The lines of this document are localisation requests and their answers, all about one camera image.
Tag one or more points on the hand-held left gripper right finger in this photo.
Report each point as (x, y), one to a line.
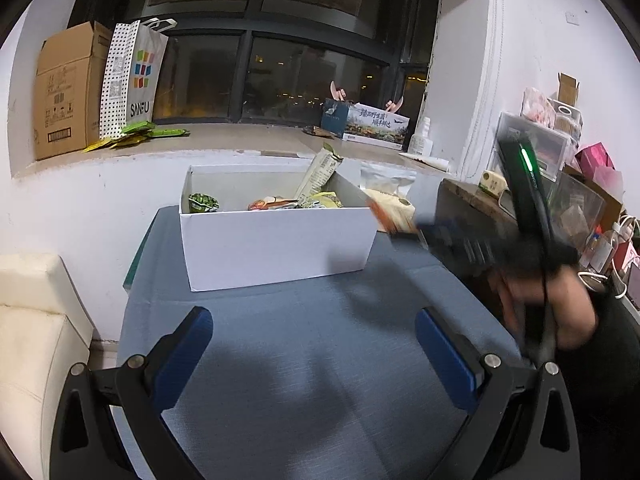
(445, 355)

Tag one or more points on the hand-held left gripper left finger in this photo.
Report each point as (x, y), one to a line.
(185, 355)

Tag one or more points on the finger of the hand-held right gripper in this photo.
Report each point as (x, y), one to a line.
(432, 234)

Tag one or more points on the beige orange snack packet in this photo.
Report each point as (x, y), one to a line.
(390, 220)

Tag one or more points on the yellow snack packet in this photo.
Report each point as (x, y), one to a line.
(325, 201)

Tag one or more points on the white cardboard box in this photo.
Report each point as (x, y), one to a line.
(280, 245)

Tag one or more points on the person's right forearm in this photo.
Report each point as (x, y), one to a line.
(610, 375)

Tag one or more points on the person's right hand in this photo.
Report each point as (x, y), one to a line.
(570, 310)

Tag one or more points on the small cream device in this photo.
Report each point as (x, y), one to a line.
(492, 182)

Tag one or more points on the clear plastic bin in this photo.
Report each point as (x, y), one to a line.
(575, 205)

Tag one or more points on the clear plastic drawer organiser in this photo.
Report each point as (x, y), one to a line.
(547, 147)

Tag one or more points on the white tube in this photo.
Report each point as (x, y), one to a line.
(425, 161)

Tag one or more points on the pink gift box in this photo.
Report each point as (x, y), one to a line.
(597, 157)

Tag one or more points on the clear plastic bottle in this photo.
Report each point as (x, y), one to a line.
(596, 250)

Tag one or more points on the pink printed packet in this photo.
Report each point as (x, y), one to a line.
(537, 105)

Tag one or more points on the white plastic bottle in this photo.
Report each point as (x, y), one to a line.
(420, 137)

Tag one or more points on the white charger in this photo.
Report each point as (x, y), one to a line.
(625, 226)

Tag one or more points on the small open cardboard box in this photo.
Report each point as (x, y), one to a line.
(567, 88)

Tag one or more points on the blue grey tablecloth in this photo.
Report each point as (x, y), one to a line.
(310, 360)

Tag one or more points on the landscape printed box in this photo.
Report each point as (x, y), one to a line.
(370, 124)

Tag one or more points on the tall beige snack packet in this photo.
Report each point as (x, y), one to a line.
(320, 172)

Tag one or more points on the pink ornament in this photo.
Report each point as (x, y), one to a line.
(395, 105)
(340, 92)

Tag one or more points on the green round snack packet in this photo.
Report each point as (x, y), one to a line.
(202, 203)

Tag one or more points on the brown wrapper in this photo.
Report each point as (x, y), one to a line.
(317, 131)

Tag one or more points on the white sofa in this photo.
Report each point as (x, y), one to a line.
(30, 340)

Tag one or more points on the red orange snack packet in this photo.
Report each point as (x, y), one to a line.
(270, 203)

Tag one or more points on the pile of green packets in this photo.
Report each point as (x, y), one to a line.
(135, 135)

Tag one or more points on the dark framed window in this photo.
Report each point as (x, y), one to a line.
(280, 60)

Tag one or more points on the white dotted shopping bag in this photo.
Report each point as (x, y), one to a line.
(135, 80)

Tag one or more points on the brown cardboard box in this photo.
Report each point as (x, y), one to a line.
(65, 95)

